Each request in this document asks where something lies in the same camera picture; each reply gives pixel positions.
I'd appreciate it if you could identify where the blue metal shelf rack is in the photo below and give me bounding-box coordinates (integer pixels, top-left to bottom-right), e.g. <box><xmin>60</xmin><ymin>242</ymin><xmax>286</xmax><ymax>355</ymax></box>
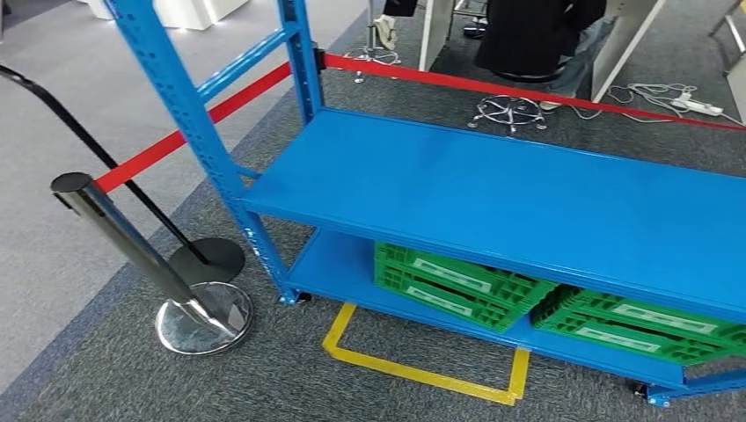
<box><xmin>105</xmin><ymin>0</ymin><xmax>746</xmax><ymax>409</ymax></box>

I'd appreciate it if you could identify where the stool with chrome base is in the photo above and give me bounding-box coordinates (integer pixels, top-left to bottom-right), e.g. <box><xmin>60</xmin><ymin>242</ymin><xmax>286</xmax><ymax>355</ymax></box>
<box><xmin>342</xmin><ymin>0</ymin><xmax>403</xmax><ymax>85</ymax></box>
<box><xmin>465</xmin><ymin>65</ymin><xmax>571</xmax><ymax>137</ymax></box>

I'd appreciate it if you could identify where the red barrier belt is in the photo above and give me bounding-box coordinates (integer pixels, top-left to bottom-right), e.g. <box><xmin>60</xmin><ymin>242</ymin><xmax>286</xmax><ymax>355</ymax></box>
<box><xmin>322</xmin><ymin>52</ymin><xmax>746</xmax><ymax>134</ymax></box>
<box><xmin>92</xmin><ymin>61</ymin><xmax>294</xmax><ymax>195</ymax></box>

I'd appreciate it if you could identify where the yellow floor tape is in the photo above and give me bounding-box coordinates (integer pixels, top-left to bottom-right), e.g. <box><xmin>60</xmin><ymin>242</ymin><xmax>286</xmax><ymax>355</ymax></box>
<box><xmin>320</xmin><ymin>302</ymin><xmax>532</xmax><ymax>408</ymax></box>

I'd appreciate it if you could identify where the stanchion with chrome base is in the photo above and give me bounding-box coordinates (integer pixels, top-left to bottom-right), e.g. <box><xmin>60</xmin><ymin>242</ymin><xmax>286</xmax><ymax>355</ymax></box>
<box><xmin>49</xmin><ymin>171</ymin><xmax>255</xmax><ymax>357</ymax></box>

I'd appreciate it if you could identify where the white lit plinth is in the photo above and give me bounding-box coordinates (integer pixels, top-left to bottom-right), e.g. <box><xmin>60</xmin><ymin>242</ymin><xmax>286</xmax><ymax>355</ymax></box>
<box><xmin>87</xmin><ymin>0</ymin><xmax>252</xmax><ymax>32</ymax></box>

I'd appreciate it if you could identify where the white power strip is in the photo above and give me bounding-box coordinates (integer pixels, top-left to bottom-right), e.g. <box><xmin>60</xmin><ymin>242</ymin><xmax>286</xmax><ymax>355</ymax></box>
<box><xmin>669</xmin><ymin>91</ymin><xmax>725</xmax><ymax>118</ymax></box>

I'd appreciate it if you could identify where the white power cable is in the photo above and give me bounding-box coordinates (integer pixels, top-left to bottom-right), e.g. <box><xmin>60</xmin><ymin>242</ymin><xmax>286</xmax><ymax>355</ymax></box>
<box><xmin>567</xmin><ymin>81</ymin><xmax>746</xmax><ymax>128</ymax></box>

